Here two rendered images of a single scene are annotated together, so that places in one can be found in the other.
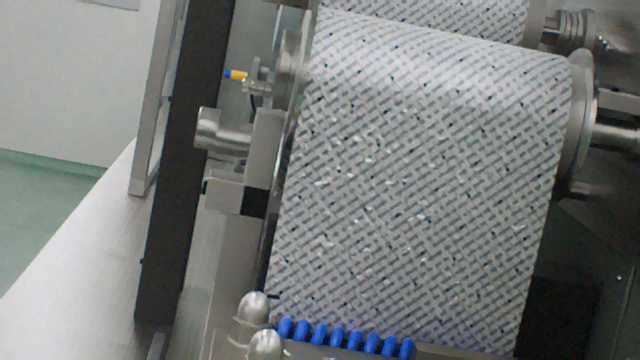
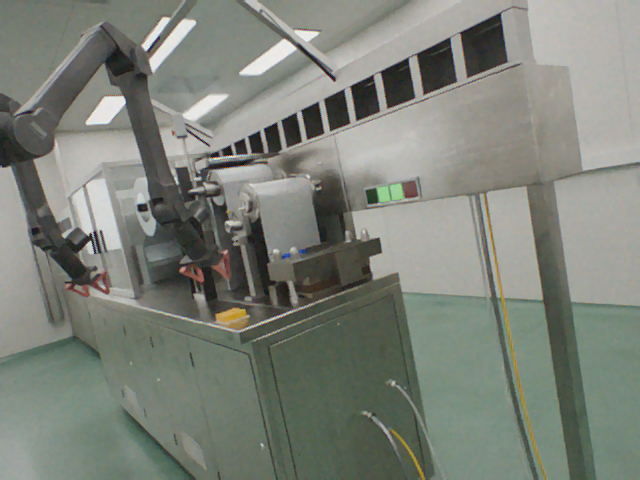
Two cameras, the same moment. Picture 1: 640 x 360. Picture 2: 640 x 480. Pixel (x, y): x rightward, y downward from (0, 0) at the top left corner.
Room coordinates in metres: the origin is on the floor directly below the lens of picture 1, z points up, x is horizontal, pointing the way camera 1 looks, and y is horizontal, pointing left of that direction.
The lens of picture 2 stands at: (-0.49, 0.71, 1.21)
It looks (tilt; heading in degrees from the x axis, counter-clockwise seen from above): 6 degrees down; 327
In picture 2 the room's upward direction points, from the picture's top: 11 degrees counter-clockwise
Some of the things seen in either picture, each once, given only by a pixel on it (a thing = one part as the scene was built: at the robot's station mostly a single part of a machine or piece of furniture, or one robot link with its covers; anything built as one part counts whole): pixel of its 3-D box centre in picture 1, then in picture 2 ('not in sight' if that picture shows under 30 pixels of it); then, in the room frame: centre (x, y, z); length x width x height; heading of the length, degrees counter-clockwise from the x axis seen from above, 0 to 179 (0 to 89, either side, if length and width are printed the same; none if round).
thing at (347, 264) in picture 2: not in sight; (348, 266); (0.75, -0.17, 0.96); 0.10 x 0.03 x 0.11; 94
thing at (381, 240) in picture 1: (404, 255); (292, 231); (0.96, -0.09, 1.11); 0.23 x 0.01 x 0.18; 94
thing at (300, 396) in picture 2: not in sight; (207, 366); (1.95, 0.05, 0.43); 2.52 x 0.64 x 0.86; 4
